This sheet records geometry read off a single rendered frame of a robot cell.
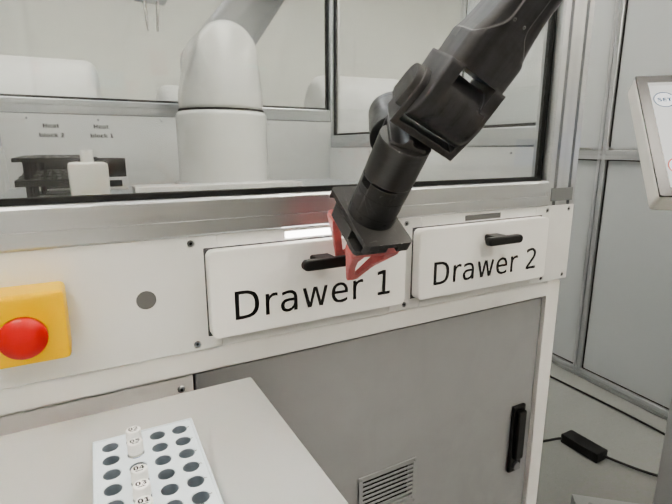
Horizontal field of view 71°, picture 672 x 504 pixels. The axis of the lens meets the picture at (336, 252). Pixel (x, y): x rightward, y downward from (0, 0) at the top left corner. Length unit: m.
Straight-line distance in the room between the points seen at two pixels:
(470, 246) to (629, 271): 1.57
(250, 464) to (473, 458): 0.62
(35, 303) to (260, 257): 0.24
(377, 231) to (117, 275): 0.30
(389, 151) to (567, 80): 0.53
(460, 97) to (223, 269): 0.33
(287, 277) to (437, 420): 0.43
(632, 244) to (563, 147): 1.36
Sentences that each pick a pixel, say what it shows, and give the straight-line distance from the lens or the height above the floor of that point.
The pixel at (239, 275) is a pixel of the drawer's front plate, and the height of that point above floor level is 0.90.
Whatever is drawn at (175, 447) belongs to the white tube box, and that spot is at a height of 0.80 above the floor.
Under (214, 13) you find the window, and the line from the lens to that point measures 0.62.
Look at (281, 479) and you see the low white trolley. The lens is 0.46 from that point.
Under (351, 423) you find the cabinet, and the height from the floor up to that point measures 0.62.
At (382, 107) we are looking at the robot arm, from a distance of 0.56.
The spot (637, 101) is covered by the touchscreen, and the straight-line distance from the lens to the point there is 1.21.
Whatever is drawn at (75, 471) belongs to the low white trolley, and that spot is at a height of 0.76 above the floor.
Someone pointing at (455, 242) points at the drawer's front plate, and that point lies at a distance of 0.76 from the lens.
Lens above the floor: 1.05
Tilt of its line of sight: 12 degrees down
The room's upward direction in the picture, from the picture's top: straight up
